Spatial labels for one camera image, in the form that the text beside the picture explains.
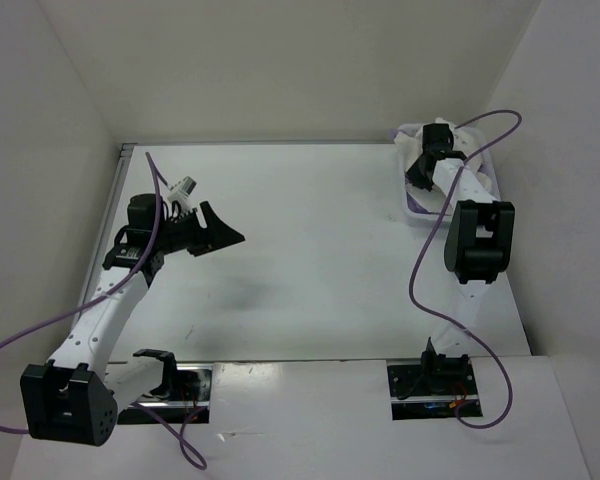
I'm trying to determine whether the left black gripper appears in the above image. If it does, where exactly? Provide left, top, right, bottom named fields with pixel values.
left=155, top=201, right=245, bottom=257

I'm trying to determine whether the white t shirt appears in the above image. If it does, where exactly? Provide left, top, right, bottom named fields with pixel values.
left=393, top=117, right=493, bottom=193

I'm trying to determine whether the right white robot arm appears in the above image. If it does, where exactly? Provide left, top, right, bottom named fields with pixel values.
left=407, top=123, right=515, bottom=367

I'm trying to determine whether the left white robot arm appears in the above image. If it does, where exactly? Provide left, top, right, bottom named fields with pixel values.
left=20, top=194, right=245, bottom=446

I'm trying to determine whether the white plastic basket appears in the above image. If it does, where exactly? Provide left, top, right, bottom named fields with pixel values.
left=391, top=117, right=501, bottom=225

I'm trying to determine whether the purple t shirt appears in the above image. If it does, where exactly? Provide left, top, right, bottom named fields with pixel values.
left=391, top=124, right=445, bottom=215

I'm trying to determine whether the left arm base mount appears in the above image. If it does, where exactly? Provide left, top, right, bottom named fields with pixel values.
left=137, top=363, right=214, bottom=425

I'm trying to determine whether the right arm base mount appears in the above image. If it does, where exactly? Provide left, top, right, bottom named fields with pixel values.
left=386, top=358, right=483, bottom=421

